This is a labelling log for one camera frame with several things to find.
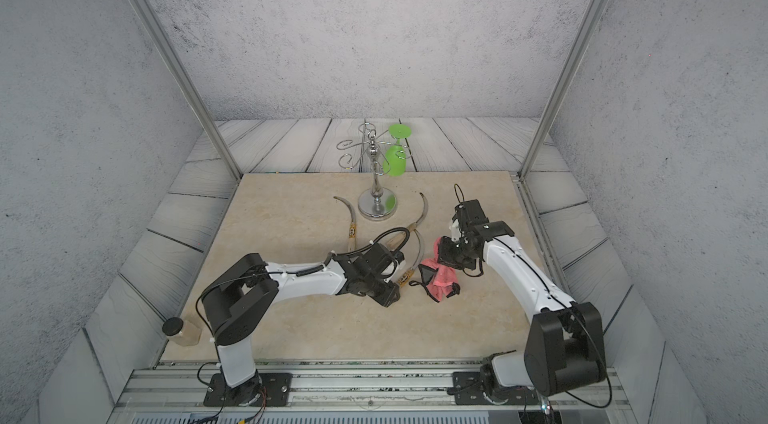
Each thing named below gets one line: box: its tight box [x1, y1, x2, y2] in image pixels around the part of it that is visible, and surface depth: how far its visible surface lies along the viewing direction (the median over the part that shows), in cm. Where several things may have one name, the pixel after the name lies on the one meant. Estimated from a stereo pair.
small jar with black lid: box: [162, 317, 201, 346], surface depth 77 cm
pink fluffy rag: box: [419, 240, 458, 302], surface depth 82 cm
